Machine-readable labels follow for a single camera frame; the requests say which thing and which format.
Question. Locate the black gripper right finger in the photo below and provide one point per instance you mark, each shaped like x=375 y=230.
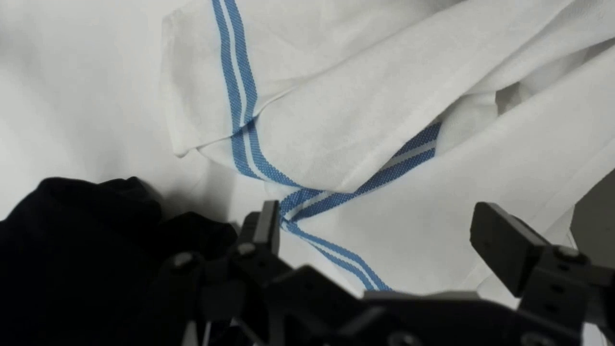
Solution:
x=506 y=246

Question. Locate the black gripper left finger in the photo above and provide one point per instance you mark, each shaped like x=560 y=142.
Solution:
x=266 y=228

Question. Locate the white cloth with blue stripes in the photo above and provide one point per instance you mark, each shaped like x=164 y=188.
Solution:
x=358 y=96

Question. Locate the black cloth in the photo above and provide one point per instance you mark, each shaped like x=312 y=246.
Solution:
x=77 y=255

